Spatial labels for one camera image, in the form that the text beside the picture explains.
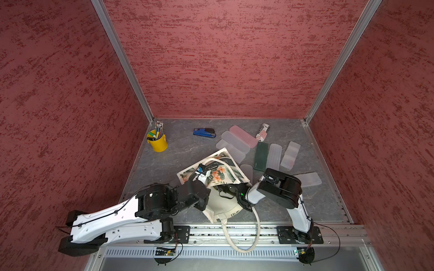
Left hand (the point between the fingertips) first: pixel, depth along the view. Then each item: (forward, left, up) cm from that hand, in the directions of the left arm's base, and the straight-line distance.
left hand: (206, 195), depth 65 cm
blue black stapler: (+49, +4, -19) cm, 52 cm away
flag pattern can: (+49, -33, -18) cm, 62 cm away
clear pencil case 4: (+23, -21, -23) cm, 39 cm away
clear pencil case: (+32, -48, -20) cm, 61 cm away
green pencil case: (+32, -30, -22) cm, 49 cm away
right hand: (+15, +3, -16) cm, 22 cm away
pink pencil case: (+46, -22, -20) cm, 55 cm away
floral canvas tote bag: (-6, -15, -23) cm, 29 cm away
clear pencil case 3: (+34, -15, -21) cm, 43 cm away
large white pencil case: (+27, -15, -21) cm, 37 cm away
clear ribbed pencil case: (+30, -38, -21) cm, 53 cm away
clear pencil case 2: (+17, -55, -21) cm, 61 cm away
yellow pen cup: (+37, +33, -11) cm, 51 cm away
